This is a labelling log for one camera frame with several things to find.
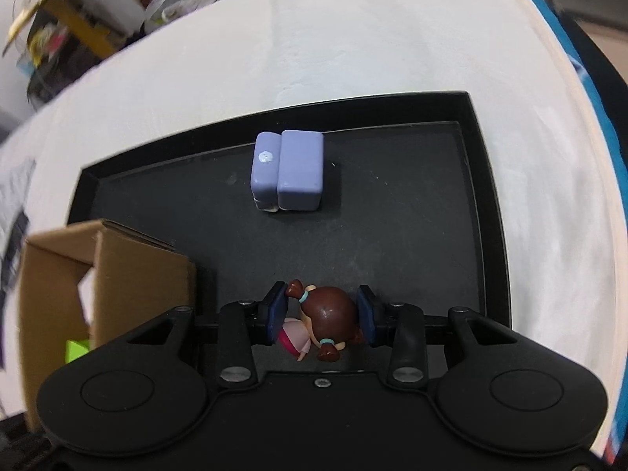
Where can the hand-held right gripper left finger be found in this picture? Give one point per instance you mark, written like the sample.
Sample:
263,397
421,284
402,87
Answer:
277,311

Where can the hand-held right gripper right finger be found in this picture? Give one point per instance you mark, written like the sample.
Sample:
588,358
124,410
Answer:
367,316

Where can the brown-haired doll figure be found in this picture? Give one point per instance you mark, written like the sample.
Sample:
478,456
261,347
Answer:
326,314

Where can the black tray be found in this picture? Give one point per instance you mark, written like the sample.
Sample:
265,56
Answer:
402,206

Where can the brown cardboard box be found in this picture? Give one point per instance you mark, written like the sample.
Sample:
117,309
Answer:
132,279

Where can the purple block toy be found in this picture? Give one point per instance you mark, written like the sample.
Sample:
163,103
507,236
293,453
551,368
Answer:
294,171

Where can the green hexagonal box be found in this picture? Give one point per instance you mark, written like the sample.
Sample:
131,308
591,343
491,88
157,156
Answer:
76,352

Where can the black garment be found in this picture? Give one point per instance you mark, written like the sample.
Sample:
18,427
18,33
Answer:
17,240

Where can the white bed sheet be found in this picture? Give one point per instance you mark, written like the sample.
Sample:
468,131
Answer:
392,44

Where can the grey garment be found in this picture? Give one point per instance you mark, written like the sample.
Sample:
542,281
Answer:
14,181

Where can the yellow and white carton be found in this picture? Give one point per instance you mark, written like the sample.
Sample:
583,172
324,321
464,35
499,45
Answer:
86,14

